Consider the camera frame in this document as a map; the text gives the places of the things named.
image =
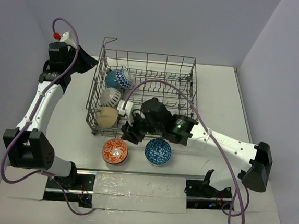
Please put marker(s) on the grey wire dish rack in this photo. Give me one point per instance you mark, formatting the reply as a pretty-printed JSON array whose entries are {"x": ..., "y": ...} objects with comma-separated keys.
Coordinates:
[{"x": 170, "y": 78}]

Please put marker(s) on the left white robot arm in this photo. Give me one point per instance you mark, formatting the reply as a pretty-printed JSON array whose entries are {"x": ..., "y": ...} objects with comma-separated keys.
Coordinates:
[{"x": 27, "y": 146}]

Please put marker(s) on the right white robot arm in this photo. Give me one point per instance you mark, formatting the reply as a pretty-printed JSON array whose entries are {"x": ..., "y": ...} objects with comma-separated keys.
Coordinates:
[{"x": 249, "y": 163}]

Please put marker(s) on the red patterned bowl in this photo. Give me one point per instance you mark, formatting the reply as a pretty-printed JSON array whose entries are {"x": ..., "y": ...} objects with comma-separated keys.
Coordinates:
[{"x": 124, "y": 78}]

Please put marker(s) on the plain blue bowl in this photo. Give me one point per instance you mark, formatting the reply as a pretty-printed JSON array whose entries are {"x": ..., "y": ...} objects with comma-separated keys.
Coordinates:
[{"x": 110, "y": 80}]

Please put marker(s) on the blue patterned bowl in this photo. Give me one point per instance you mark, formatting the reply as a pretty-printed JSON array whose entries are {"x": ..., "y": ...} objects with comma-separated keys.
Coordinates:
[{"x": 158, "y": 152}]

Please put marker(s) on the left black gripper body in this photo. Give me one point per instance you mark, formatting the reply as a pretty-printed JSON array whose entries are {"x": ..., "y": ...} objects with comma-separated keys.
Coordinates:
[{"x": 78, "y": 59}]

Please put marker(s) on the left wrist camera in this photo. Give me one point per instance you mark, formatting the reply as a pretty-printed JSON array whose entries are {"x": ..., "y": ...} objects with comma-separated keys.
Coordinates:
[{"x": 65, "y": 37}]

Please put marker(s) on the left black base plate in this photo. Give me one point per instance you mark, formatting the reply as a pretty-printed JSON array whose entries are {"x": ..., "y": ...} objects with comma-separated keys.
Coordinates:
[{"x": 80, "y": 191}]

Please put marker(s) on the yellow bowl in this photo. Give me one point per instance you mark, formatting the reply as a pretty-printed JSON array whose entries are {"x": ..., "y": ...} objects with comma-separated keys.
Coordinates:
[{"x": 106, "y": 116}]

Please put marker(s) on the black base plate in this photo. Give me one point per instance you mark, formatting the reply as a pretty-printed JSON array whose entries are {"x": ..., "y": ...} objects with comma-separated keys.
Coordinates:
[
  {"x": 80, "y": 191},
  {"x": 200, "y": 195}
]

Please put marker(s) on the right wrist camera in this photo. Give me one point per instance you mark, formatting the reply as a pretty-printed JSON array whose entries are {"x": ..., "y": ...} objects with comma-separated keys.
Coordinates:
[{"x": 126, "y": 108}]

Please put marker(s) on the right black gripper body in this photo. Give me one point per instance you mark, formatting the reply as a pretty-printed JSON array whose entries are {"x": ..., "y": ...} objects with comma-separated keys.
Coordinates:
[{"x": 153, "y": 128}]

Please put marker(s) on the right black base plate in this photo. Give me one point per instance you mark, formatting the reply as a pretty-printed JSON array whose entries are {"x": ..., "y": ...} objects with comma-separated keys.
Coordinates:
[{"x": 200, "y": 195}]

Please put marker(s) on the orange floral bowl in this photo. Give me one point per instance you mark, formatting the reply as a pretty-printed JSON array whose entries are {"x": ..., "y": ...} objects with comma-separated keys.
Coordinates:
[{"x": 114, "y": 151}]

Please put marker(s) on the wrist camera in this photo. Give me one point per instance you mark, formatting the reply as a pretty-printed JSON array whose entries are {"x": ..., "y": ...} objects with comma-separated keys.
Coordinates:
[
  {"x": 65, "y": 37},
  {"x": 126, "y": 108}
]

